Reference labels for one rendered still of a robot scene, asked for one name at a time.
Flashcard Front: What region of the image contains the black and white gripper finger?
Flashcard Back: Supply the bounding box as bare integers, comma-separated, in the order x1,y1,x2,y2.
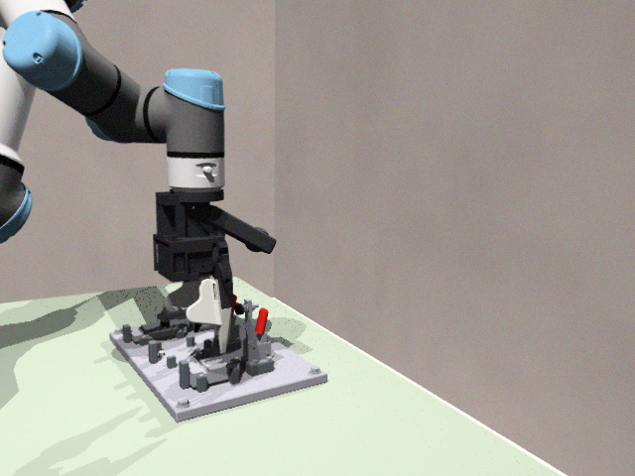
166,277,210,332
187,252,233,354

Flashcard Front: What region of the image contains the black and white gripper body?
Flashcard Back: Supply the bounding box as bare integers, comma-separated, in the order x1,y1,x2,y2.
153,189,229,283

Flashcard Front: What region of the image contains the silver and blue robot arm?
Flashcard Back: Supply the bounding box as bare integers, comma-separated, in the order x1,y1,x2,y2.
0,0,276,254

